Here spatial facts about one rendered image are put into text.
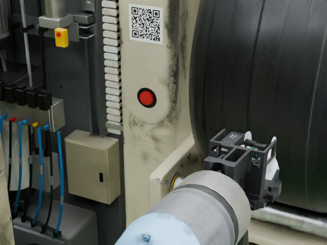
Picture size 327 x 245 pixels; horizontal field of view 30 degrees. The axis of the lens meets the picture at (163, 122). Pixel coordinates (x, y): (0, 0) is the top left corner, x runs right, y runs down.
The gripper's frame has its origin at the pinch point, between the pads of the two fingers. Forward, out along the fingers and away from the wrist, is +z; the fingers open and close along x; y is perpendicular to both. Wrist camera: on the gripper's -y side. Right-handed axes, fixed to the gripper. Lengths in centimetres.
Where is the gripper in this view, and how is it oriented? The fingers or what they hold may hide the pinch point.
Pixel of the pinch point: (264, 162)
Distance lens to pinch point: 88.1
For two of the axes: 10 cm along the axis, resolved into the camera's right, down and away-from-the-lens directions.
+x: -9.0, -1.9, 3.9
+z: 4.4, -2.8, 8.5
